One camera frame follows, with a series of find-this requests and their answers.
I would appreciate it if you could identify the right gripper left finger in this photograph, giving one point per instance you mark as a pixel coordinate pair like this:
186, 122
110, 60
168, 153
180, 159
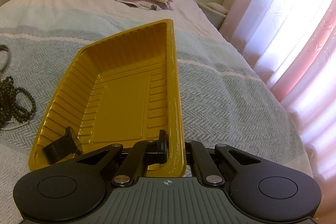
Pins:
139, 157

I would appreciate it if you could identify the pink item on nightstand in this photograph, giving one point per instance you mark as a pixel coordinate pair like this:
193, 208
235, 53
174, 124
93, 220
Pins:
217, 7

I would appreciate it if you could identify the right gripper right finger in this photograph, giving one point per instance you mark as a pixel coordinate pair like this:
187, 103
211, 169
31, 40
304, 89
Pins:
202, 165

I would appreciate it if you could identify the grey pink bedspread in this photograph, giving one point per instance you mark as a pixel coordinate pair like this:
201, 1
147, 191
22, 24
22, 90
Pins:
223, 99

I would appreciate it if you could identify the black wristwatch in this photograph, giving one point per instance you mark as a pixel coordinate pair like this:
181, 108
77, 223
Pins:
63, 147

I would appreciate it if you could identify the orange plastic tray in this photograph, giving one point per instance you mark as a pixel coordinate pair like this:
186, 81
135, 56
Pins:
121, 89

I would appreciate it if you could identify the white bedside table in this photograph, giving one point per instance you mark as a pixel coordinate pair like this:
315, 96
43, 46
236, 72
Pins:
215, 17

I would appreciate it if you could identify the pink sheer curtain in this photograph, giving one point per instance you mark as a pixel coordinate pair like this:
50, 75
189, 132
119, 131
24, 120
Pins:
290, 44

